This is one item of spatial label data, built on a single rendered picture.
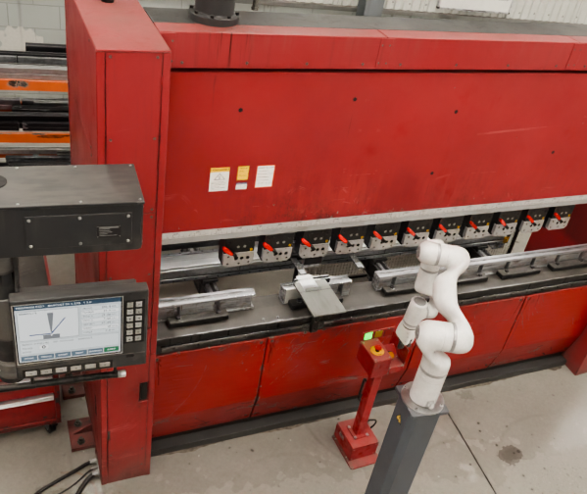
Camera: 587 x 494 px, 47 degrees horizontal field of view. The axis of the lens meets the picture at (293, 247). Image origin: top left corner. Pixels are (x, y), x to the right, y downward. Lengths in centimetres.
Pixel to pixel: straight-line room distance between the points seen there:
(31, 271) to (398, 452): 192
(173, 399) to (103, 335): 117
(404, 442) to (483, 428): 144
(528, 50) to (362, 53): 87
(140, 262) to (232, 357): 91
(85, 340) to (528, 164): 245
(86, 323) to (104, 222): 40
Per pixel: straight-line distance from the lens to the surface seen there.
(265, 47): 270
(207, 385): 356
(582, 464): 462
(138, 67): 238
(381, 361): 348
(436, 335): 273
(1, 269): 240
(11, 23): 700
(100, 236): 223
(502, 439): 449
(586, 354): 508
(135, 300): 238
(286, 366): 367
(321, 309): 333
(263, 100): 280
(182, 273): 352
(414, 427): 304
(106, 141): 247
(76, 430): 397
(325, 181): 313
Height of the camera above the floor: 309
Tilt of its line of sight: 34 degrees down
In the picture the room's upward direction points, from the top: 11 degrees clockwise
